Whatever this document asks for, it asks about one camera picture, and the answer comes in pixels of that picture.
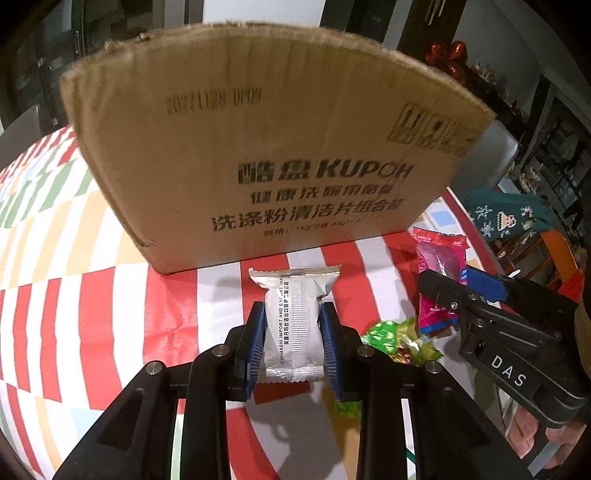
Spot orange wooden chair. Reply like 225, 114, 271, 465
499, 231, 585, 287

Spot pink snack packet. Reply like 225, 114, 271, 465
411, 227, 469, 335

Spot brown cardboard box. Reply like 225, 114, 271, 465
60, 22, 497, 277

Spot green knitted cloth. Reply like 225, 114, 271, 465
462, 188, 552, 241

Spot colourful checked tablecloth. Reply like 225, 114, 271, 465
0, 127, 513, 480

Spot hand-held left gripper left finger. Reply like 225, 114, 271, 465
52, 301, 267, 480

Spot white snack packet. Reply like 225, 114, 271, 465
248, 265, 342, 384

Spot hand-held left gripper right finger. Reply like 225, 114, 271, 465
318, 302, 532, 480

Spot red foil balloons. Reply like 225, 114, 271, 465
425, 41, 469, 86

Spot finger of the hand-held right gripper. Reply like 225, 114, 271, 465
418, 269, 476, 319
464, 267, 513, 303

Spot red cloth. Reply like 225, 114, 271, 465
556, 270, 587, 303

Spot grey dining chair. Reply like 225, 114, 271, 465
450, 121, 520, 199

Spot person's right hand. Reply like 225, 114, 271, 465
505, 404, 591, 460

